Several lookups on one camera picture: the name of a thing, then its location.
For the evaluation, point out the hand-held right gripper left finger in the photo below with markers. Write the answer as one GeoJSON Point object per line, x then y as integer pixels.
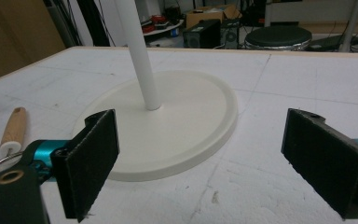
{"type": "Point", "coordinates": [87, 168]}

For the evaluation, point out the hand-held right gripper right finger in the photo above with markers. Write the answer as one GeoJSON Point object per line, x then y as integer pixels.
{"type": "Point", "coordinates": [326, 161]}

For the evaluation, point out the round black stool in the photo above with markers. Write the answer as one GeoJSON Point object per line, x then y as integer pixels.
{"type": "Point", "coordinates": [278, 38]}

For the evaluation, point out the white metal table leg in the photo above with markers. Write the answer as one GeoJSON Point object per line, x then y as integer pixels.
{"type": "Point", "coordinates": [351, 25]}

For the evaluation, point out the black computer case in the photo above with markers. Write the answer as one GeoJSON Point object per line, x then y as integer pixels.
{"type": "Point", "coordinates": [202, 33]}

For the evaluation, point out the red object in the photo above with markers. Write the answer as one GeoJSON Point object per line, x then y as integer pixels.
{"type": "Point", "coordinates": [158, 19]}

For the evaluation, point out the cardboard box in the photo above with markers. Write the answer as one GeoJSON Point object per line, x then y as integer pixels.
{"type": "Point", "coordinates": [211, 14]}

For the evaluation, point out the white stand with round base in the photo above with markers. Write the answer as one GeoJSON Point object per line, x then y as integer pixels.
{"type": "Point", "coordinates": [174, 124]}

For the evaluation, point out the round white side table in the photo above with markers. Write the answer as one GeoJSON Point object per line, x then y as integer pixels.
{"type": "Point", "coordinates": [163, 28]}

